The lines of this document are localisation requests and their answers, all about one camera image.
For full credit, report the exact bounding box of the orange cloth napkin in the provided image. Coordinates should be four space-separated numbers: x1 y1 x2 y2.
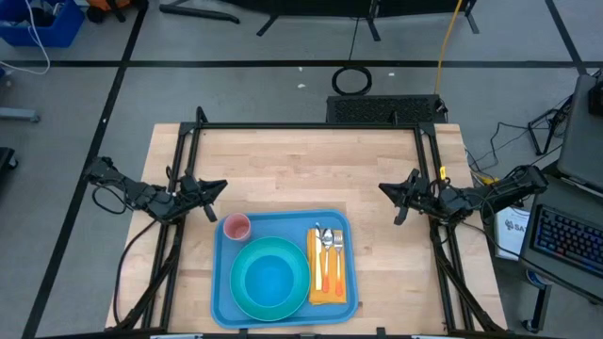
306 227 349 307

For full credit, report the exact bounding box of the yellow hanging cable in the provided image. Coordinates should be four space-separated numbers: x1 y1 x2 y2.
432 0 465 95

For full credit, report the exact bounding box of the teal plastic plate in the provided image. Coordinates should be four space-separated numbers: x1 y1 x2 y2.
229 235 313 323

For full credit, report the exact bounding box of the white printed paper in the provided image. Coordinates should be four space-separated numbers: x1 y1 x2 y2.
493 205 532 262

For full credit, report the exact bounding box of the orange and black bag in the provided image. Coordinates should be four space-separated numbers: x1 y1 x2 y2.
87 0 143 24

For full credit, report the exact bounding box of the blue plastic bowl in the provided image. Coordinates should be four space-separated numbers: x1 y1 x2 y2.
243 253 296 308

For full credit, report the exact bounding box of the black folding stand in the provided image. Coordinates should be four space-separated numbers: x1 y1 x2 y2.
527 96 574 156

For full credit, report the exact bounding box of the blue storage bin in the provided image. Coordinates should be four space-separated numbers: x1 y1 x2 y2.
0 0 87 48

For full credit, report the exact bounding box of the backlit black keyboard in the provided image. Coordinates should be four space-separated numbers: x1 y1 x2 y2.
530 203 603 280

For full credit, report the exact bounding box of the knife with cream handle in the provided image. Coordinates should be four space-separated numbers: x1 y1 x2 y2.
314 222 324 292

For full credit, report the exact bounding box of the black coiled cable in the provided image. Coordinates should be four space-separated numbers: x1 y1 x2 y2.
331 16 374 97

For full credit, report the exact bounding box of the fork with orange handle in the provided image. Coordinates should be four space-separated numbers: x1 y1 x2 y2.
333 230 346 299

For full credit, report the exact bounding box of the grey equipment cart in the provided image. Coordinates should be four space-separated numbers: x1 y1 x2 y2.
516 173 603 333

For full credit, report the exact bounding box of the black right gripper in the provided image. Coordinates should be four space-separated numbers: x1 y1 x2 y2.
378 168 444 227

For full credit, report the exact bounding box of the white floor cable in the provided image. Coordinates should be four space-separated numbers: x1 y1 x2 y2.
0 0 52 76

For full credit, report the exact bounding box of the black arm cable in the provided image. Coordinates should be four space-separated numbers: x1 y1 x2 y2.
90 184 159 327

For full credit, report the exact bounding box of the black flat floor bar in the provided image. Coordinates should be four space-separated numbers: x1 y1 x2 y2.
158 3 242 25

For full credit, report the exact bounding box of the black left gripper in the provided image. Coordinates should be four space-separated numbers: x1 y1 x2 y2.
175 173 229 224

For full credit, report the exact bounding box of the pink plastic cup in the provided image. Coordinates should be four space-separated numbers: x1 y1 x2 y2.
222 212 253 243

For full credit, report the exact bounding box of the black aluminium frame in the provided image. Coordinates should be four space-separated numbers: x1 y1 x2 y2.
106 106 508 339

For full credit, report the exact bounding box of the blue plastic tray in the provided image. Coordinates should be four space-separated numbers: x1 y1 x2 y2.
210 209 361 330

